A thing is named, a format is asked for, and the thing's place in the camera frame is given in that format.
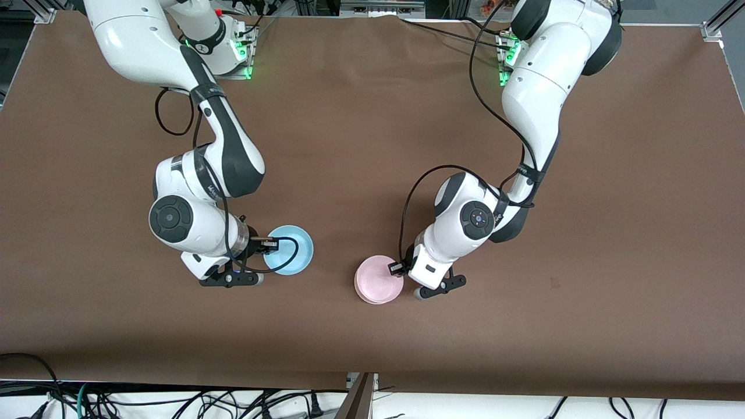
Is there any grey power strip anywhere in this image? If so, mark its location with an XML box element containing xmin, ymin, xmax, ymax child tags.
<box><xmin>340</xmin><ymin>0</ymin><xmax>426</xmax><ymax>16</ymax></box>

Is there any brown table cover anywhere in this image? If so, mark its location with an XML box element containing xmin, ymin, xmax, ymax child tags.
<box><xmin>0</xmin><ymin>12</ymin><xmax>745</xmax><ymax>402</ymax></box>

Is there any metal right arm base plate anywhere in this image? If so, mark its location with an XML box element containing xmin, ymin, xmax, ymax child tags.
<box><xmin>210</xmin><ymin>16</ymin><xmax>257</xmax><ymax>81</ymax></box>

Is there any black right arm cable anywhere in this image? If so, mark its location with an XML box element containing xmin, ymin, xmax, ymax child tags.
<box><xmin>154</xmin><ymin>86</ymin><xmax>301</xmax><ymax>275</ymax></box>

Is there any blue bowl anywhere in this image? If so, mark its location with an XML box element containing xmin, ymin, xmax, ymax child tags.
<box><xmin>263</xmin><ymin>225</ymin><xmax>314</xmax><ymax>276</ymax></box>

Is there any short black table cable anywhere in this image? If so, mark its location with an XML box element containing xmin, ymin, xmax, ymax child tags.
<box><xmin>463</xmin><ymin>16</ymin><xmax>508</xmax><ymax>37</ymax></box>

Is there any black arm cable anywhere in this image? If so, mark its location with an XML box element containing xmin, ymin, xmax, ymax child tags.
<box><xmin>399</xmin><ymin>0</ymin><xmax>539</xmax><ymax>265</ymax></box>
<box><xmin>154</xmin><ymin>86</ymin><xmax>301</xmax><ymax>275</ymax></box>

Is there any pink bowl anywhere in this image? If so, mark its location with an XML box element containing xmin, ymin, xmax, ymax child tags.
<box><xmin>354</xmin><ymin>255</ymin><xmax>405</xmax><ymax>304</ymax></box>

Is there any long black table cable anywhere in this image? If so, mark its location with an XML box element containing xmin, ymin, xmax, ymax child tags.
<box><xmin>400</xmin><ymin>19</ymin><xmax>505</xmax><ymax>47</ymax></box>

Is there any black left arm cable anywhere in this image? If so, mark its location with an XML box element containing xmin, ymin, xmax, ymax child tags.
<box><xmin>399</xmin><ymin>0</ymin><xmax>539</xmax><ymax>265</ymax></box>

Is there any aluminium frame corner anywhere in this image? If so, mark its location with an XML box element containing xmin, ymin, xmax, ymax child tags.
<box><xmin>701</xmin><ymin>0</ymin><xmax>745</xmax><ymax>42</ymax></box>
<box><xmin>29</xmin><ymin>0</ymin><xmax>60</xmax><ymax>25</ymax></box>

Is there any black looped floor cable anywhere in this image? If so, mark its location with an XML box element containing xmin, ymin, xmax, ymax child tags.
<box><xmin>0</xmin><ymin>352</ymin><xmax>62</xmax><ymax>402</ymax></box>

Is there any grey metal post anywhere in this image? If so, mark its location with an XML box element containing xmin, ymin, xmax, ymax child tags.
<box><xmin>334</xmin><ymin>372</ymin><xmax>379</xmax><ymax>419</ymax></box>

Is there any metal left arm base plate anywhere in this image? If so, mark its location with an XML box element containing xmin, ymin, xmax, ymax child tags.
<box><xmin>496</xmin><ymin>30</ymin><xmax>520</xmax><ymax>87</ymax></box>

